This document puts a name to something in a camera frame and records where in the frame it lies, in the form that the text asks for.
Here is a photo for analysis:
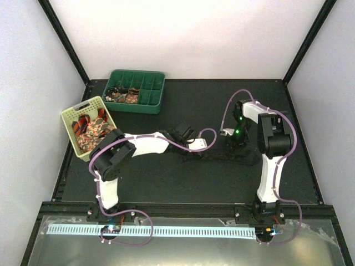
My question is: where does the black necktie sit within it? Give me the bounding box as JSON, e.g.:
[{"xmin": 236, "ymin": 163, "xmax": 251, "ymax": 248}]
[{"xmin": 181, "ymin": 148, "xmax": 263, "ymax": 166}]

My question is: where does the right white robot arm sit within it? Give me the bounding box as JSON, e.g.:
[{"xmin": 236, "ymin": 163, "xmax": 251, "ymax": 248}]
[{"xmin": 221, "ymin": 100, "xmax": 295, "ymax": 223}]

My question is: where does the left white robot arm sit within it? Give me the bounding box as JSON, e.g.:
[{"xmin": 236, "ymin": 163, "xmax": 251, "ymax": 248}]
[{"xmin": 89, "ymin": 127, "xmax": 209, "ymax": 221}]

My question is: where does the brown patterned rolled tie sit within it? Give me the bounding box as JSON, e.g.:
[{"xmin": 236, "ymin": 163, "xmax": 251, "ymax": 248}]
[{"xmin": 125, "ymin": 88, "xmax": 140, "ymax": 104}]

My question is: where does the green compartment tray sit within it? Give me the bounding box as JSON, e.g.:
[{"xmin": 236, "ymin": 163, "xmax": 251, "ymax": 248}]
[{"xmin": 102, "ymin": 69, "xmax": 165, "ymax": 114}]

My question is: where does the dark patterned rolled tie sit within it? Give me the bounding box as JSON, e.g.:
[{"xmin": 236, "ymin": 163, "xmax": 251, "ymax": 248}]
[{"xmin": 104, "ymin": 87, "xmax": 128, "ymax": 103}]

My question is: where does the green floral patterned tie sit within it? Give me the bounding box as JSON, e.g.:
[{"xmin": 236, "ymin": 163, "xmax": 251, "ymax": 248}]
[{"xmin": 77, "ymin": 117, "xmax": 115, "ymax": 153}]

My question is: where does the pale green perforated basket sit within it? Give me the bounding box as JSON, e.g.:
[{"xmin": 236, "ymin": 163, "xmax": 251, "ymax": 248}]
[{"xmin": 61, "ymin": 96, "xmax": 116, "ymax": 162}]

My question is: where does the orange black striped tie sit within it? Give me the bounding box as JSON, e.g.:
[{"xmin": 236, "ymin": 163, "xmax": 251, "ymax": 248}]
[{"xmin": 72, "ymin": 108, "xmax": 108, "ymax": 137}]

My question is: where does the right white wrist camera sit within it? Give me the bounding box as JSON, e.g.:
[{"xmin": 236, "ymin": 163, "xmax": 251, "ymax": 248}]
[{"xmin": 220, "ymin": 128, "xmax": 235, "ymax": 137}]

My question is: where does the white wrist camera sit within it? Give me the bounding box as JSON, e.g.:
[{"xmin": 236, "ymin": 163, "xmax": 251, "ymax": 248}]
[
  {"xmin": 220, "ymin": 128, "xmax": 235, "ymax": 137},
  {"xmin": 187, "ymin": 138, "xmax": 207, "ymax": 151}
]

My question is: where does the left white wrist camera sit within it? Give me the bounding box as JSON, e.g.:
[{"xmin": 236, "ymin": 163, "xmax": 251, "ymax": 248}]
[{"xmin": 187, "ymin": 138, "xmax": 207, "ymax": 151}]

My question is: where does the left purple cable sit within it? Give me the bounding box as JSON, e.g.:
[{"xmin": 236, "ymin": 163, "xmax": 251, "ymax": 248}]
[{"xmin": 88, "ymin": 127, "xmax": 217, "ymax": 246}]

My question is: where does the purple cable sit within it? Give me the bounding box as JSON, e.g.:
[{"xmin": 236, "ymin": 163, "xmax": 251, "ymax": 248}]
[
  {"xmin": 88, "ymin": 127, "xmax": 217, "ymax": 246},
  {"xmin": 220, "ymin": 89, "xmax": 303, "ymax": 246}
]

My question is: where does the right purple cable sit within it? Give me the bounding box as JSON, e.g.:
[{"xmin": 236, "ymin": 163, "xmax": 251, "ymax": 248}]
[{"xmin": 220, "ymin": 89, "xmax": 303, "ymax": 246}]

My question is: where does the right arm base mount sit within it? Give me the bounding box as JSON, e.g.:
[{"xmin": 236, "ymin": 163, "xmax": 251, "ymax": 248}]
[{"xmin": 234, "ymin": 202, "xmax": 286, "ymax": 244}]

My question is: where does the black aluminium front rail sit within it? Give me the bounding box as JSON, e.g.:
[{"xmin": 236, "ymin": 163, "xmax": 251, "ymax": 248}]
[{"xmin": 38, "ymin": 201, "xmax": 336, "ymax": 223}]

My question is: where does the white slotted cable duct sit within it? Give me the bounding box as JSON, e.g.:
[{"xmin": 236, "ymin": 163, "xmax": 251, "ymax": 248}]
[{"xmin": 46, "ymin": 224, "xmax": 256, "ymax": 240}]

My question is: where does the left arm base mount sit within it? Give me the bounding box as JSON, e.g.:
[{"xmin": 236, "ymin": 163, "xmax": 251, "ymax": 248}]
[{"xmin": 87, "ymin": 204, "xmax": 137, "ymax": 240}]

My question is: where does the right black frame post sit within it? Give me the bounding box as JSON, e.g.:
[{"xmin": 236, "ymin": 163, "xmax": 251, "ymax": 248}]
[{"xmin": 283, "ymin": 0, "xmax": 337, "ymax": 85}]

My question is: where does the black frame post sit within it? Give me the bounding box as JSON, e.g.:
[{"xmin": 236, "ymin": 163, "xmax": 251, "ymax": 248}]
[
  {"xmin": 283, "ymin": 0, "xmax": 337, "ymax": 85},
  {"xmin": 38, "ymin": 0, "xmax": 90, "ymax": 85}
]

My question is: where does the left black frame post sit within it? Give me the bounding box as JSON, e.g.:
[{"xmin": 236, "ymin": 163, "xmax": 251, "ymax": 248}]
[{"xmin": 38, "ymin": 0, "xmax": 90, "ymax": 85}]

